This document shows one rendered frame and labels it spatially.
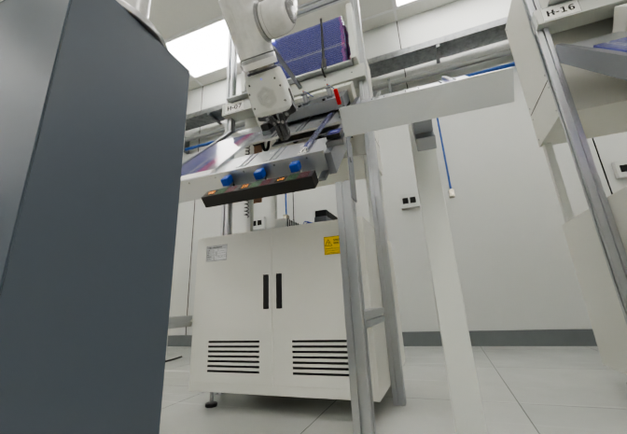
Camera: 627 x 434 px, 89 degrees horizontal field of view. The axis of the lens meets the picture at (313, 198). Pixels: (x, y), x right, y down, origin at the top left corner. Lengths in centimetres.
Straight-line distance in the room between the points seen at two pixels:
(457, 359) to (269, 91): 74
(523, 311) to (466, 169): 111
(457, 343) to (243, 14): 85
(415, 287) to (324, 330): 167
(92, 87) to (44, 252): 18
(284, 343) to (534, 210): 217
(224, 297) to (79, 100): 101
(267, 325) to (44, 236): 94
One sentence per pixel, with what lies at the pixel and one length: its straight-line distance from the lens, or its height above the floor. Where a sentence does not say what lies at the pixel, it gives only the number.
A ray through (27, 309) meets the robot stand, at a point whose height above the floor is 35.
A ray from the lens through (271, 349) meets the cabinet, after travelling 122.
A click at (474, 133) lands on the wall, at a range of 302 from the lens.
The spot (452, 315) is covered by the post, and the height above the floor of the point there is 30.
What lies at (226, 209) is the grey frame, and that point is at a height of 80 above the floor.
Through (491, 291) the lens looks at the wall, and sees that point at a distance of 272.
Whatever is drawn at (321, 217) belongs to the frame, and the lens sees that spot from 122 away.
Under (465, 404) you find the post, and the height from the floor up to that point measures 12.
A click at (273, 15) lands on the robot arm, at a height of 91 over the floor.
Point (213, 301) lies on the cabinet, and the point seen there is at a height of 37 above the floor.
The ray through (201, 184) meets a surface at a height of 71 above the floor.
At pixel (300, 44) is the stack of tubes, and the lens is 178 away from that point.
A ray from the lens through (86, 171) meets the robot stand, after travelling 39.
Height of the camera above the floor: 34
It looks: 18 degrees up
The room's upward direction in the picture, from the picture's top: 3 degrees counter-clockwise
